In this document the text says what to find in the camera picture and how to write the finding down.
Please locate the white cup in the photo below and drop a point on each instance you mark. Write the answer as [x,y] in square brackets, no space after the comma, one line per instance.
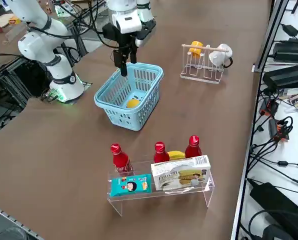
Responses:
[220,55]

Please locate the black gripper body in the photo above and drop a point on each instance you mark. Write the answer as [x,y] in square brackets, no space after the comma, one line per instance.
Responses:
[125,40]

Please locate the black power brick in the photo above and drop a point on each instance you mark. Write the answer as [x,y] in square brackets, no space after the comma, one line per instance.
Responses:
[276,200]

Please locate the yellow lemon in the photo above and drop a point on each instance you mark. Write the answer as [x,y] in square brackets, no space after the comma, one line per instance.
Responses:
[133,103]

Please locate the red drink bottle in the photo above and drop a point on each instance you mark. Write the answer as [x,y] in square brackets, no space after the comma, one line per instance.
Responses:
[161,152]
[192,148]
[120,158]

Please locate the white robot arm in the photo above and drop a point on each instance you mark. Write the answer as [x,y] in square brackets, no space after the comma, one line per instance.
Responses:
[39,45]
[144,11]

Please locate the clear acrylic rack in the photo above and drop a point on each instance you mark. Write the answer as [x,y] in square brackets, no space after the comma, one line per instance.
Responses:
[164,196]

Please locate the light blue plastic basket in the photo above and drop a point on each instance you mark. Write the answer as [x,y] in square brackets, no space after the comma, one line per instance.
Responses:
[149,100]

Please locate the yellow green starfruit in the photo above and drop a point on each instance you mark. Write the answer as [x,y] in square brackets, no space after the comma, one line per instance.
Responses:
[176,155]

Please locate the teal snack packet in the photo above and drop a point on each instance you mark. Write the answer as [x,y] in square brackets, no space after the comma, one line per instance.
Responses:
[130,186]

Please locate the yellow box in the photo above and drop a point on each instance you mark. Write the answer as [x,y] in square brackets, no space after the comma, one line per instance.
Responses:
[14,19]

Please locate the small black power adapter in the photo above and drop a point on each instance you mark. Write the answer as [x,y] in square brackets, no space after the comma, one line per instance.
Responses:
[290,30]

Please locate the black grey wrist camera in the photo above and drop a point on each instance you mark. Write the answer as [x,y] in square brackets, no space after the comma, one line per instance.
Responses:
[147,28]

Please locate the aluminium frame post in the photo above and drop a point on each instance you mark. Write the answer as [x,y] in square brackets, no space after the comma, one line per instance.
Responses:
[271,35]

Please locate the large black power supply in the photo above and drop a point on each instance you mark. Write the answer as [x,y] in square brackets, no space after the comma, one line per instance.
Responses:
[286,76]

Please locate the white biscuit box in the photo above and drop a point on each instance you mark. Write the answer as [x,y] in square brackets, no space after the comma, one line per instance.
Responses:
[180,173]

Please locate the yellow cup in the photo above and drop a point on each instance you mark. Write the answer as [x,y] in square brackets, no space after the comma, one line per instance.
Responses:
[195,50]

